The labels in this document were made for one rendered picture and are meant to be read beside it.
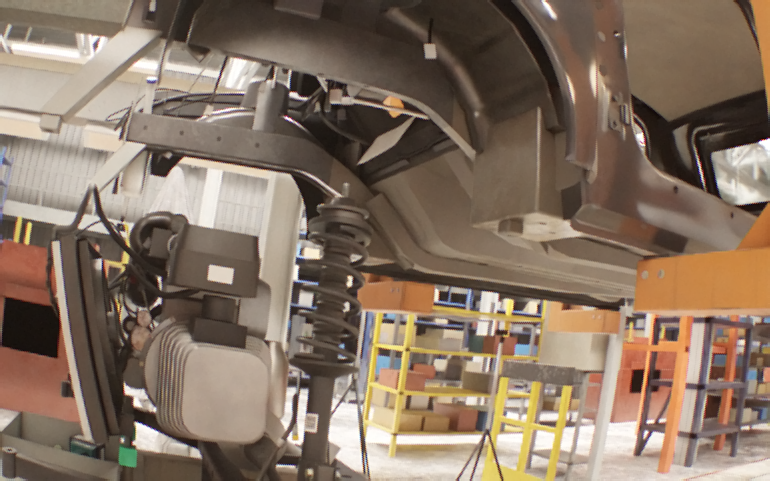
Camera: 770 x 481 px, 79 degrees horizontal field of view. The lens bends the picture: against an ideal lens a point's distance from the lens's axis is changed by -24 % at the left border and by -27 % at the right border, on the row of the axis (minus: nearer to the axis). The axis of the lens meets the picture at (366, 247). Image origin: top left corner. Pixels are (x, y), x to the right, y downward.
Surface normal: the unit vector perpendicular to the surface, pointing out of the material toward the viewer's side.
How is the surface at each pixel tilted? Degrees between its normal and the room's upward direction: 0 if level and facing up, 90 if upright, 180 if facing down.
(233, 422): 90
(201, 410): 90
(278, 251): 90
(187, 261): 90
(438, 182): 109
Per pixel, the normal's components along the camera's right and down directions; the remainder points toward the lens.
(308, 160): 0.30, -0.09
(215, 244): 0.40, -0.27
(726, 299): -0.92, -0.17
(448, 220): 0.22, 0.12
